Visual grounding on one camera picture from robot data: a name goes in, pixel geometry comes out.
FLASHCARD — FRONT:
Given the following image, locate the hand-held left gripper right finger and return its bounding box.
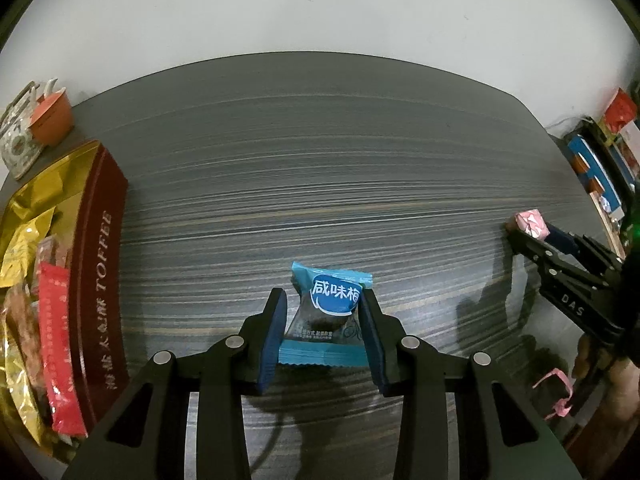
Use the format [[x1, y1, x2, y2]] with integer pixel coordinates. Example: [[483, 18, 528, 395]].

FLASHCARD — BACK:
[[360, 290, 583, 480]]

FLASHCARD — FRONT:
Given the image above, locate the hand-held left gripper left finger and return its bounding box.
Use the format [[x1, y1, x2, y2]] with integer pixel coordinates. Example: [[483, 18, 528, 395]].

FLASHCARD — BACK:
[[62, 287, 288, 480]]

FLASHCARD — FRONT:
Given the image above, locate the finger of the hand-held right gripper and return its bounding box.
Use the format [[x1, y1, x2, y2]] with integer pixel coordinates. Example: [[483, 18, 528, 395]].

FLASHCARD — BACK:
[[547, 225, 626, 273], [507, 229, 601, 287]]

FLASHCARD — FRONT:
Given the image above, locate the pink candy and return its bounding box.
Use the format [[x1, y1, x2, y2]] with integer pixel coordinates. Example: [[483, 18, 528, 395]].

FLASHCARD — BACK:
[[506, 208, 550, 241]]

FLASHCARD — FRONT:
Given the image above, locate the blue candy packet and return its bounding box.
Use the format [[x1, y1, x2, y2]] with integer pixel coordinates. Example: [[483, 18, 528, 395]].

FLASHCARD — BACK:
[[277, 261, 375, 367]]

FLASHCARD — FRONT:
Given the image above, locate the red tin box gold inside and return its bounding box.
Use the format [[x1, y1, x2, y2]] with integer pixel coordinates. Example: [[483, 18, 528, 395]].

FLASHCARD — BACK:
[[0, 140, 130, 466]]

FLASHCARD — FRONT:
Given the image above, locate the red snack packet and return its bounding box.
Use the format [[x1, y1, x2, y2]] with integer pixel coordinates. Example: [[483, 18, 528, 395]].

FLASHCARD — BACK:
[[39, 262, 88, 437]]

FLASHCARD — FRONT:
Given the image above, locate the small yellow snack packet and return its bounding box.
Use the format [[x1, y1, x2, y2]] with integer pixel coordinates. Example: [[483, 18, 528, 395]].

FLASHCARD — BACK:
[[0, 205, 56, 286]]

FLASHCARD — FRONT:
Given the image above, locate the person's right forearm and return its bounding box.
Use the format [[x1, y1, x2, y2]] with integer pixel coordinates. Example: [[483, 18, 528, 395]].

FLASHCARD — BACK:
[[595, 374, 640, 441]]

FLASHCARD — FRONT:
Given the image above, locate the person's right hand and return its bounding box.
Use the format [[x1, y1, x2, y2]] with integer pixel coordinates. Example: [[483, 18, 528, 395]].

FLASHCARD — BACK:
[[572, 335, 640, 386]]

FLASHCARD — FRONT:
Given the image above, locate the pink ribbon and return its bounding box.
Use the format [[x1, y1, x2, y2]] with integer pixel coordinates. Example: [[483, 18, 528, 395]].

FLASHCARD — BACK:
[[532, 367, 573, 420]]

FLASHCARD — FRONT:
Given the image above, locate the blue box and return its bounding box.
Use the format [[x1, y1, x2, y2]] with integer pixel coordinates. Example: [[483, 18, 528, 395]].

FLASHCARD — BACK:
[[567, 132, 623, 216]]

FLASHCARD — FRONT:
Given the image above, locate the orange tea cup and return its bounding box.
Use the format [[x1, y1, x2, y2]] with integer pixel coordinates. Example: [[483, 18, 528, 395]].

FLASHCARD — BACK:
[[27, 87, 75, 147]]

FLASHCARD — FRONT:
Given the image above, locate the floral ceramic teapot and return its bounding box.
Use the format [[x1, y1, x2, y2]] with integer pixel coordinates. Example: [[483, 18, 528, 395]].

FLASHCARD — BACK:
[[0, 79, 58, 181]]

